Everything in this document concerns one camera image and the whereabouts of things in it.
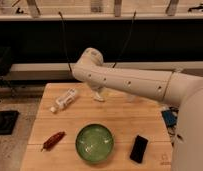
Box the right black hanging cable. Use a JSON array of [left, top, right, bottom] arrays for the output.
[[111, 10, 138, 69]]

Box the clear plastic cup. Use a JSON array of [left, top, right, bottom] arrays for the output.
[[126, 94, 137, 103]]

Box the red chili pepper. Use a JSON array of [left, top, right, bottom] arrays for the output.
[[41, 131, 66, 150]]

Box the left black hanging cable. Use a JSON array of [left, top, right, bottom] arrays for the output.
[[57, 11, 74, 75]]

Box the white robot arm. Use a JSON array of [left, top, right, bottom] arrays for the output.
[[72, 48, 203, 171]]

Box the black smartphone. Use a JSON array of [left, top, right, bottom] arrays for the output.
[[130, 135, 148, 163]]

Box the small white object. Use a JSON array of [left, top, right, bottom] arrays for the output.
[[93, 92, 105, 102]]

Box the green ceramic bowl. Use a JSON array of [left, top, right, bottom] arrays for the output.
[[75, 124, 114, 164]]

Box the blue connector box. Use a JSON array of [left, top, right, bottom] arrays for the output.
[[162, 110, 177, 127]]

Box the black hanging cable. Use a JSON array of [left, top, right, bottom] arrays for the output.
[[57, 11, 74, 75], [111, 10, 138, 69]]

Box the black floor mat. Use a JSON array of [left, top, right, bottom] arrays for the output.
[[0, 110, 19, 135]]

